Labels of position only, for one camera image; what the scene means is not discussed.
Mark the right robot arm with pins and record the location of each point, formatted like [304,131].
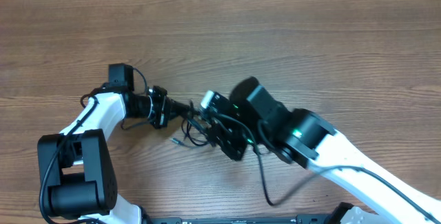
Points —
[251,116]

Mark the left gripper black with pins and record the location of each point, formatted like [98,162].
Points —
[165,106]

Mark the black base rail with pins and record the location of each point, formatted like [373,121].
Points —
[237,220]

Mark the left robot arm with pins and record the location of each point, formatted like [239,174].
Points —
[78,182]

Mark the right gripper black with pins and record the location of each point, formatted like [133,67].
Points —
[222,138]

